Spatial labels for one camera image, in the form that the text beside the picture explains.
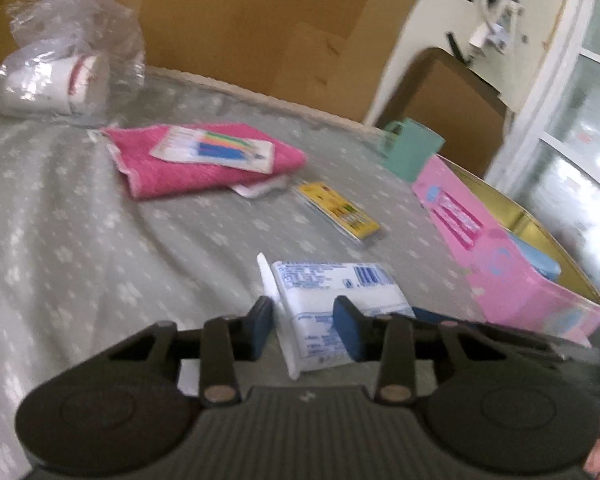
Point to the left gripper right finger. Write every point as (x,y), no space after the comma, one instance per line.
(388,339)

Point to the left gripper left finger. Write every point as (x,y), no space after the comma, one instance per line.
(224,342)

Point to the white tissue pack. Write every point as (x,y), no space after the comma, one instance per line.
(303,295)

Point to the blue soft pack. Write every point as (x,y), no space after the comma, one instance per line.
(545,265)

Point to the yellow small packet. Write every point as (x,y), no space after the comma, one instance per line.
(340,212)

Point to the pink towel cloth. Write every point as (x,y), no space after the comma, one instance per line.
(149,177)

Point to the colourful card label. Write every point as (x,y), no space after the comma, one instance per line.
(196,146)

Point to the pink cookie tin box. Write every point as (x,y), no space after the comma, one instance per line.
(474,220)

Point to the grey floral tablecloth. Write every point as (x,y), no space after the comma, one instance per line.
(83,265)

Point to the teal plastic mug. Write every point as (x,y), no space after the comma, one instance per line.
(407,146)

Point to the frosted glass window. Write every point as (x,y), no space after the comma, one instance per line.
(560,183)

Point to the large cardboard sheet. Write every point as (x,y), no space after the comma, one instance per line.
(326,54)

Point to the clear plastic bag with cups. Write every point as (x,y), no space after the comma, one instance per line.
(77,60)

